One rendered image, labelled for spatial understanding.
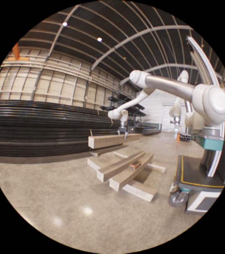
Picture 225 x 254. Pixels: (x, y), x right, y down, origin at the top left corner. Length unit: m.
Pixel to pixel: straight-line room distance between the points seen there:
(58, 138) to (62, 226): 1.20
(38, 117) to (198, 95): 1.70
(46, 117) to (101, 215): 1.44
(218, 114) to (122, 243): 0.77
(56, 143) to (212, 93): 1.59
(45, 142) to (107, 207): 1.18
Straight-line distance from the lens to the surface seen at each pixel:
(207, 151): 1.05
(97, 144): 0.79
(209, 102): 0.38
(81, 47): 10.73
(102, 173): 0.76
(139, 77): 0.68
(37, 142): 1.41
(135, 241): 0.68
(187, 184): 0.64
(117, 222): 0.69
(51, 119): 1.47
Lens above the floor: 0.65
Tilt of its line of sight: 2 degrees down
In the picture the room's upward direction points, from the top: 5 degrees clockwise
